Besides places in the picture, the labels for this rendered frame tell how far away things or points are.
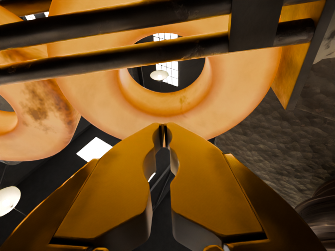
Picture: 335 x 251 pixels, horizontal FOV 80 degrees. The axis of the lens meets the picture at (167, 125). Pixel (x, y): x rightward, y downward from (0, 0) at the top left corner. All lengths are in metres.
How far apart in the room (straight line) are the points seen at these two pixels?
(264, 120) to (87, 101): 0.43
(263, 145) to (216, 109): 0.42
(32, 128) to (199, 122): 0.15
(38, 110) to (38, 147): 0.05
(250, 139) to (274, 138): 0.06
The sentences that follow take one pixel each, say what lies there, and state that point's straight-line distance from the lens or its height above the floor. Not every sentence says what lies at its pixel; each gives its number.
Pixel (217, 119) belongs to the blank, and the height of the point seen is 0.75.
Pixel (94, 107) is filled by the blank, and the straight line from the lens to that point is 0.17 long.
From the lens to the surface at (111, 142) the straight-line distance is 9.42.
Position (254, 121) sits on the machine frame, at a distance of 0.53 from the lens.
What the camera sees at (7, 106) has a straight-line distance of 2.76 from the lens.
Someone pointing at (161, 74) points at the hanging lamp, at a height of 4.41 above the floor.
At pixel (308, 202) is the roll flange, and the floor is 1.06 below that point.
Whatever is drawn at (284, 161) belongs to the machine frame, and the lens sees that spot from 0.60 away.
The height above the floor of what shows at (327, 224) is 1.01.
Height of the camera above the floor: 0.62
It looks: 47 degrees up
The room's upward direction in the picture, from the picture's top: 176 degrees clockwise
